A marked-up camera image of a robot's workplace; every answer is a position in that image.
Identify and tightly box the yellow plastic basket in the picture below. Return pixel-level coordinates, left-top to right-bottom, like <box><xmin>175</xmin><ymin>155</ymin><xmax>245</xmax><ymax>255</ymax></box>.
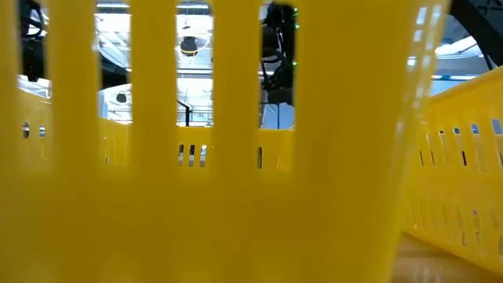
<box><xmin>0</xmin><ymin>0</ymin><xmax>452</xmax><ymax>283</ymax></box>
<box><xmin>399</xmin><ymin>64</ymin><xmax>503</xmax><ymax>276</ymax></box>

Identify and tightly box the black ceiling camera yellow cable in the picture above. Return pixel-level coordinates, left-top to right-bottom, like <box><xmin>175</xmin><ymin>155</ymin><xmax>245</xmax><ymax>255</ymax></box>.
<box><xmin>179</xmin><ymin>35</ymin><xmax>200</xmax><ymax>57</ymax></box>

